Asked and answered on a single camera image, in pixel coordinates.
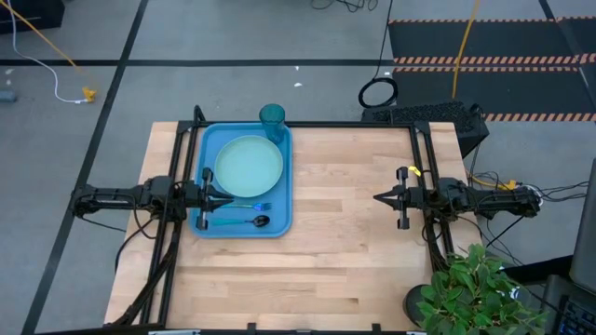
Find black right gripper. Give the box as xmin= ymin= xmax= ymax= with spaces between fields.
xmin=372 ymin=166 xmax=427 ymax=232

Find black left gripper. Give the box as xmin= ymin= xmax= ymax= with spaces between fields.
xmin=179 ymin=167 xmax=236 ymax=232

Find iridescent fork with blue handle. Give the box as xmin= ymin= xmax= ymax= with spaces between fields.
xmin=218 ymin=201 xmax=274 ymax=212

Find pale green round plate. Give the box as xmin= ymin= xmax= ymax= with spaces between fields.
xmin=213 ymin=134 xmax=285 ymax=199

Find dark spoon with blue handle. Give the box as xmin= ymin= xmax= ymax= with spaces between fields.
xmin=210 ymin=214 xmax=272 ymax=230

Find teal translucent cup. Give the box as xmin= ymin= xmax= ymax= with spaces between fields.
xmin=258 ymin=102 xmax=287 ymax=145

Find blue plastic tray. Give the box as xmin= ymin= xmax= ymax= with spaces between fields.
xmin=188 ymin=122 xmax=294 ymax=240

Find black computer tower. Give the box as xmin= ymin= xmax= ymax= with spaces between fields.
xmin=361 ymin=100 xmax=491 ymax=159

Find black plant pot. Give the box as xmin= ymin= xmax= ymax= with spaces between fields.
xmin=402 ymin=283 xmax=432 ymax=327

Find green leafy plant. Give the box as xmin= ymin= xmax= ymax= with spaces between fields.
xmin=416 ymin=243 xmax=549 ymax=335

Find grey panel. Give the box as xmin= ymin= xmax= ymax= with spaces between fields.
xmin=568 ymin=157 xmax=596 ymax=295

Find black mat with hazard stripes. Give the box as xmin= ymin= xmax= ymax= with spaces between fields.
xmin=387 ymin=17 xmax=596 ymax=123

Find black keyboard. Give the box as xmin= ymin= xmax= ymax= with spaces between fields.
xmin=556 ymin=297 xmax=596 ymax=335

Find black box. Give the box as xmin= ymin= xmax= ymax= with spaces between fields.
xmin=0 ymin=0 xmax=65 ymax=34

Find black metal table frame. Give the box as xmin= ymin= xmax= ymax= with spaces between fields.
xmin=138 ymin=104 xmax=456 ymax=335

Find black cable bundle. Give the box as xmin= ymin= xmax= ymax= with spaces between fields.
xmin=109 ymin=222 xmax=181 ymax=327

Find black coiled cable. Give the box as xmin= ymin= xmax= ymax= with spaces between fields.
xmin=357 ymin=0 xmax=400 ymax=110

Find yellow orange connector cable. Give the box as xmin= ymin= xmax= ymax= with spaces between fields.
xmin=469 ymin=172 xmax=520 ymax=191

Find black cable cluster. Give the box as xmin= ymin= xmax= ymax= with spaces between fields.
xmin=465 ymin=143 xmax=590 ymax=261

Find long yellow cable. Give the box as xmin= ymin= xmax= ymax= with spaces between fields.
xmin=451 ymin=0 xmax=481 ymax=101

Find white floor cable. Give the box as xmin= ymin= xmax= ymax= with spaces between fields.
xmin=6 ymin=0 xmax=88 ymax=104

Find black cable tangle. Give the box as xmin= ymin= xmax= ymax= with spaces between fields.
xmin=309 ymin=0 xmax=379 ymax=14

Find thin yellow floor cable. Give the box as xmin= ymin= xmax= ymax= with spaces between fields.
xmin=0 ymin=0 xmax=97 ymax=92

